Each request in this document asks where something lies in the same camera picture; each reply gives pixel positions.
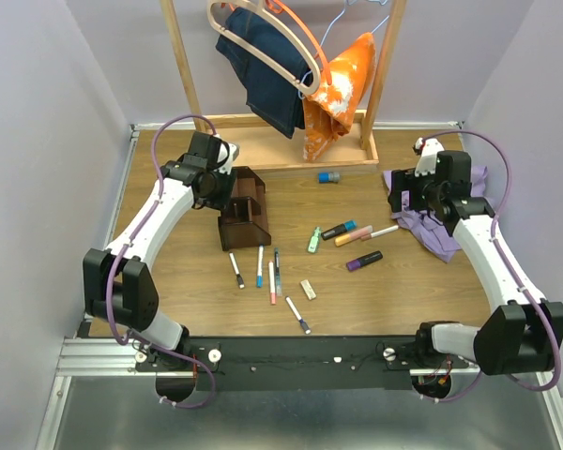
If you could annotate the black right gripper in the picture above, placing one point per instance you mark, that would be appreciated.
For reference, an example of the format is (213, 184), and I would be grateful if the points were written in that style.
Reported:
(405, 180)

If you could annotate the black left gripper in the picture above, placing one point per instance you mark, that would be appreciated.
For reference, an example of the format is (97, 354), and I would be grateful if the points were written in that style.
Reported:
(223, 199)

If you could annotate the brown wooden desk organizer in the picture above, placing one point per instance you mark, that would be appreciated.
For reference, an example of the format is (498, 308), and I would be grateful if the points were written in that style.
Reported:
(244, 223)

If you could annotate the black highlighter blue cap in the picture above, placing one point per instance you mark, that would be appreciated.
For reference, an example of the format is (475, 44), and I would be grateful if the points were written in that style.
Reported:
(338, 230)

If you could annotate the pink highlighter orange cap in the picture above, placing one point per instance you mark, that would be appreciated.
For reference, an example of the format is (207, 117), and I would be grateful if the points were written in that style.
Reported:
(352, 236)

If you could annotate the black highlighter purple cap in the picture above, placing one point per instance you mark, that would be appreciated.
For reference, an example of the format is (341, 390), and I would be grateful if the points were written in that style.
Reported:
(364, 260)

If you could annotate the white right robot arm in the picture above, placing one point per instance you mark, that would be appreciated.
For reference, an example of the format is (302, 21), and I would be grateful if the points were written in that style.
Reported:
(524, 331)

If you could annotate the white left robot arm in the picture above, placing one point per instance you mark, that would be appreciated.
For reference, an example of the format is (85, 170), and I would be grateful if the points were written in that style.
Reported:
(118, 284)

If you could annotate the purple cloth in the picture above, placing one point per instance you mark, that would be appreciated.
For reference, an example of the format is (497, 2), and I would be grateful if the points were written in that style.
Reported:
(431, 233)

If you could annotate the white marker pink cap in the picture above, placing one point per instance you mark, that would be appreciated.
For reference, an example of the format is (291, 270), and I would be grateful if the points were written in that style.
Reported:
(380, 233)

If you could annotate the wooden clothes rack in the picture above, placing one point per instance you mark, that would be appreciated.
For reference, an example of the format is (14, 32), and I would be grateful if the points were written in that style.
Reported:
(264, 152)

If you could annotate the blue grey cylinder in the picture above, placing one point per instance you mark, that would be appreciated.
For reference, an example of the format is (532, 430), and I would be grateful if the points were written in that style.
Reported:
(328, 177)

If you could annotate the orange white cloth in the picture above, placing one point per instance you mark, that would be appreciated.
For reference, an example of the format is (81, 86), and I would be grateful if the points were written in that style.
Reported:
(329, 113)

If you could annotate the black teal pen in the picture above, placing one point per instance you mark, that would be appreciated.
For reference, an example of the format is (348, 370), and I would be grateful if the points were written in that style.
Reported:
(277, 272)

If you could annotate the dark blue jeans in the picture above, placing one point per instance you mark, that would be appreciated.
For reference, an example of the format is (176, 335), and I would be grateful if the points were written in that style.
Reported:
(268, 94)

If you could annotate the small green bottle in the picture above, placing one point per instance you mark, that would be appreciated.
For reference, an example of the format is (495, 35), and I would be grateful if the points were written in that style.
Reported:
(314, 240)

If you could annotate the white pen pink cap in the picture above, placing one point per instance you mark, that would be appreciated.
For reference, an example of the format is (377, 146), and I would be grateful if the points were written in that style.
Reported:
(272, 283)

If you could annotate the beige eraser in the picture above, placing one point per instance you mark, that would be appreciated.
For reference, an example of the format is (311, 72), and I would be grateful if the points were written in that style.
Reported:
(308, 289)

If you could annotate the beige wooden hanger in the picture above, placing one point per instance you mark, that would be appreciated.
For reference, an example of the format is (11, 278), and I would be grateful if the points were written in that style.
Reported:
(252, 26)

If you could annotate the white marker black blue cap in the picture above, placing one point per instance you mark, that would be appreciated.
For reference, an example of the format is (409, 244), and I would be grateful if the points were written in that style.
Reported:
(304, 326)

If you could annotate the orange plastic hanger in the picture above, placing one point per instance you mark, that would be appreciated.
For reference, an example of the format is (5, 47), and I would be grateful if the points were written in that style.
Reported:
(268, 11)

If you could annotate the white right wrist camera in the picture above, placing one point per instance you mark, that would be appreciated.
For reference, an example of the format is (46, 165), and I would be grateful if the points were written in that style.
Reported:
(427, 150)

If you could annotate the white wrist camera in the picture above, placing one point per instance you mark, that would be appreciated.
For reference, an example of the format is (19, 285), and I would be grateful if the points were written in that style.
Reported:
(228, 154)
(427, 150)

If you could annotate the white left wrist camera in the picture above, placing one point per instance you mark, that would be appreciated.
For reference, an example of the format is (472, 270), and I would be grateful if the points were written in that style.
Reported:
(228, 154)

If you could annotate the light blue wire hanger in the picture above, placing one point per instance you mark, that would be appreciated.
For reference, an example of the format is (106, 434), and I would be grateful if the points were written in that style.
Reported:
(339, 24)

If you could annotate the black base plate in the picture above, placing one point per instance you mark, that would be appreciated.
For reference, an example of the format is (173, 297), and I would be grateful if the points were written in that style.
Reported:
(319, 363)

